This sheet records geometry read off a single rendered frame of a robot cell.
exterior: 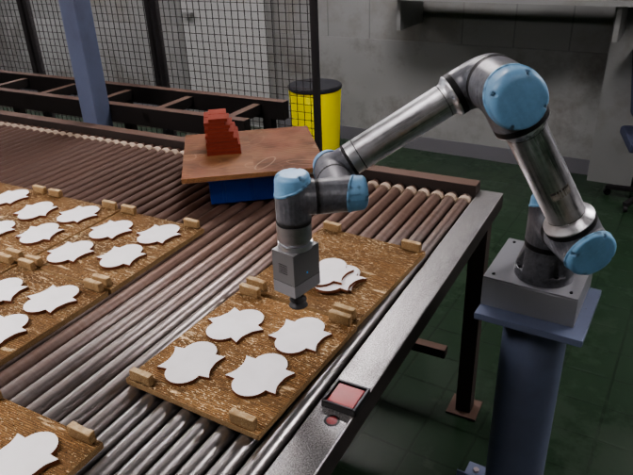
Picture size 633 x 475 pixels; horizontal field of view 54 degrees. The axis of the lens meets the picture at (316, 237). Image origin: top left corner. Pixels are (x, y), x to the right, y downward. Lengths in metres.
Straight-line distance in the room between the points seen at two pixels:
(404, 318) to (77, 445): 0.79
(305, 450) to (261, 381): 0.19
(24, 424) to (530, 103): 1.17
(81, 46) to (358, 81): 2.99
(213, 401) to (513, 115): 0.82
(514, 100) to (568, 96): 3.81
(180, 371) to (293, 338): 0.26
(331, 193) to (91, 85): 2.13
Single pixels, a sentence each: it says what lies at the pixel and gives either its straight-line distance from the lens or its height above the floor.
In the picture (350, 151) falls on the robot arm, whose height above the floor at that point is 1.34.
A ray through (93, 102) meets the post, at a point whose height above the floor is 1.06.
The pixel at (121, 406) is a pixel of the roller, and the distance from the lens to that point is 1.41.
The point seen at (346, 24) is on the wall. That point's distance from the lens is 5.63.
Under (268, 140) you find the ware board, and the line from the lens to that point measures 2.48.
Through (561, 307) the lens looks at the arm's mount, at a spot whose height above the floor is 0.92.
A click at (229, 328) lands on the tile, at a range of 1.52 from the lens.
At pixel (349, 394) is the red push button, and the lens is 1.33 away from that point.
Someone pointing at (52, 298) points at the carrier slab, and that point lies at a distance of 1.78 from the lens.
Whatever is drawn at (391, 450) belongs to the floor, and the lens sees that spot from 2.52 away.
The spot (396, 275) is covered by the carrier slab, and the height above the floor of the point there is 0.94.
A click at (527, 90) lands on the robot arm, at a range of 1.28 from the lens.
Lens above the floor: 1.80
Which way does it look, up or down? 27 degrees down
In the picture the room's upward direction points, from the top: 2 degrees counter-clockwise
